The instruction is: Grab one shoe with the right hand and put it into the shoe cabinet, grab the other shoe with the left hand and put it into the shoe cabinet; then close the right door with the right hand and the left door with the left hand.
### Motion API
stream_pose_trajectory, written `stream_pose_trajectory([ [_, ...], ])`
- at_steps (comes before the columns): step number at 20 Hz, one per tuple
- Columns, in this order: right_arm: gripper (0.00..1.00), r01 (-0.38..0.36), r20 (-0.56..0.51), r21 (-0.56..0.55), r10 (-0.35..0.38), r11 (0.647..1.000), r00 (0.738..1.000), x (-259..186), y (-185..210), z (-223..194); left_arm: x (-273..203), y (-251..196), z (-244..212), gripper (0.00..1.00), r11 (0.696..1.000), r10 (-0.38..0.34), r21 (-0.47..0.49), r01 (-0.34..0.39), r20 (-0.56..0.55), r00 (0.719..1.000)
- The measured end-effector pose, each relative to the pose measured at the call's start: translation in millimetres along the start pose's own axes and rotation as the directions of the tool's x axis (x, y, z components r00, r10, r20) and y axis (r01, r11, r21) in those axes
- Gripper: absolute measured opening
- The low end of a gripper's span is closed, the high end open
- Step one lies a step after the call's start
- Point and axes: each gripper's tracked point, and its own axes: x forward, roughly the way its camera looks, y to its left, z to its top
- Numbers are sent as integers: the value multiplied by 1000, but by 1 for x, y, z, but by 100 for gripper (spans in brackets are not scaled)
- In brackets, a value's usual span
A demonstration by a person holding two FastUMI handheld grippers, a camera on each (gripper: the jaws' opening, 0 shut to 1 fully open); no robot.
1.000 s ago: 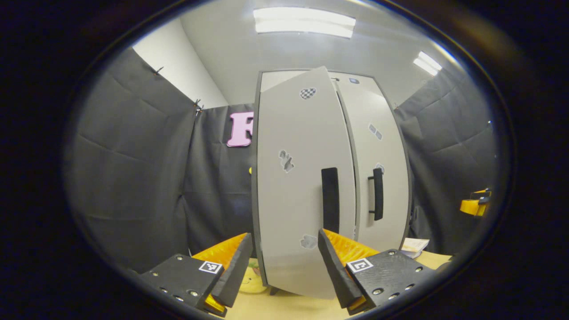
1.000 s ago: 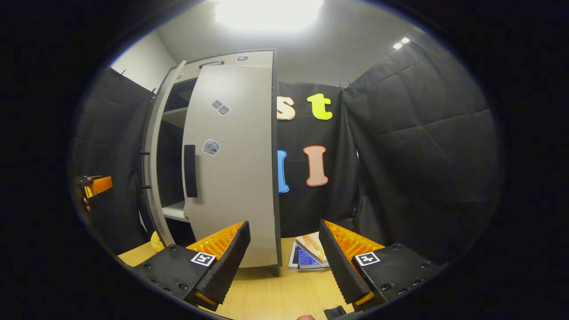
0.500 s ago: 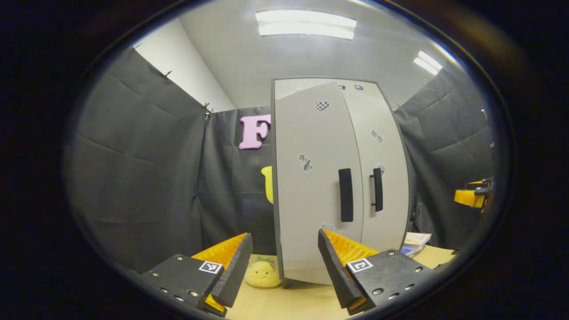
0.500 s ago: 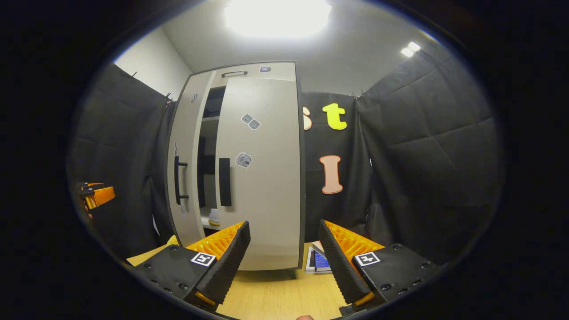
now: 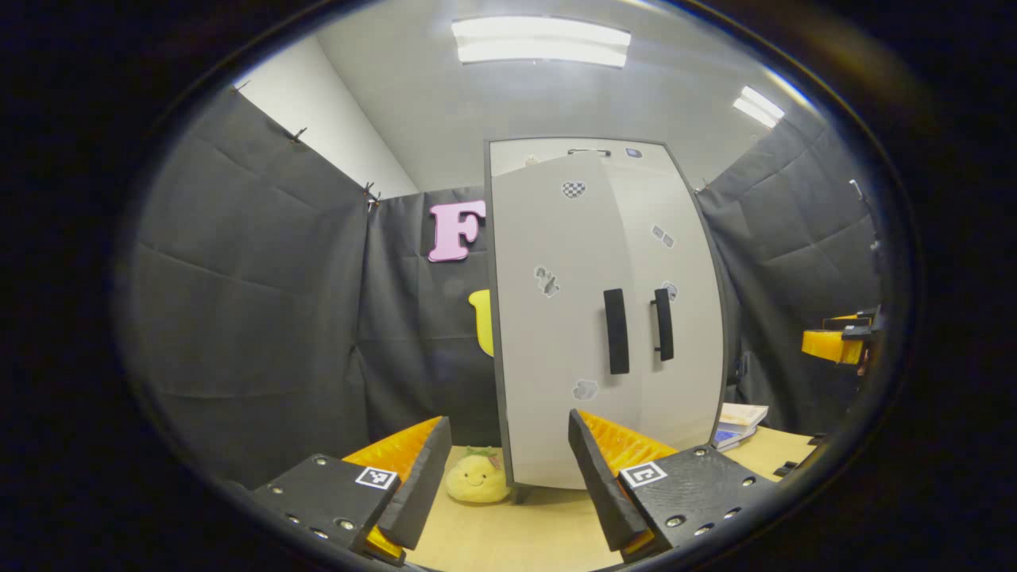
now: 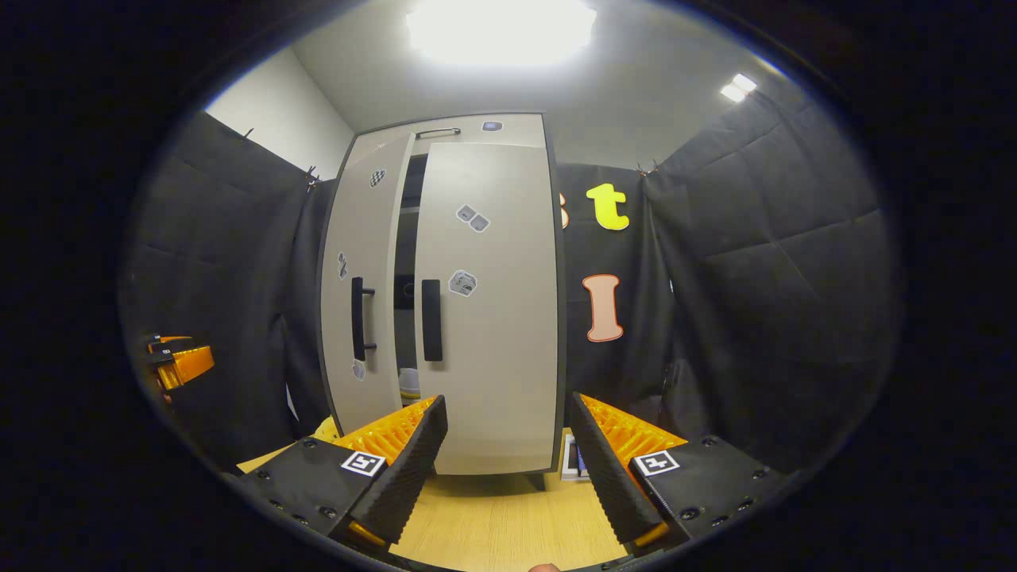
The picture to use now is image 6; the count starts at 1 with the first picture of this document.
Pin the small ceiling light panel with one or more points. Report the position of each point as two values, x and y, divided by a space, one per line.
739 87

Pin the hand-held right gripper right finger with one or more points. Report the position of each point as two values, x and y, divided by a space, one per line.
604 473

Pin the white shoe cabinet door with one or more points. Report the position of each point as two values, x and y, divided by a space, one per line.
500 357
365 230

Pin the yellow plush toy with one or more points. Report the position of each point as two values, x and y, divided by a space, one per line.
326 429

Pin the white and grey shoe cabinet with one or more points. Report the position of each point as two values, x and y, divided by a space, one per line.
561 318

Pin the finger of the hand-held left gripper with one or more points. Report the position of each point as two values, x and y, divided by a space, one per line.
191 364
167 343

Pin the large ceiling light panel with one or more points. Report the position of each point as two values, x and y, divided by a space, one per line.
500 32

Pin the white cabinet drawer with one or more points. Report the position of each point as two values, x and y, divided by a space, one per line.
516 131

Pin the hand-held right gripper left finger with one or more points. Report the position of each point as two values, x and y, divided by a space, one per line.
413 469

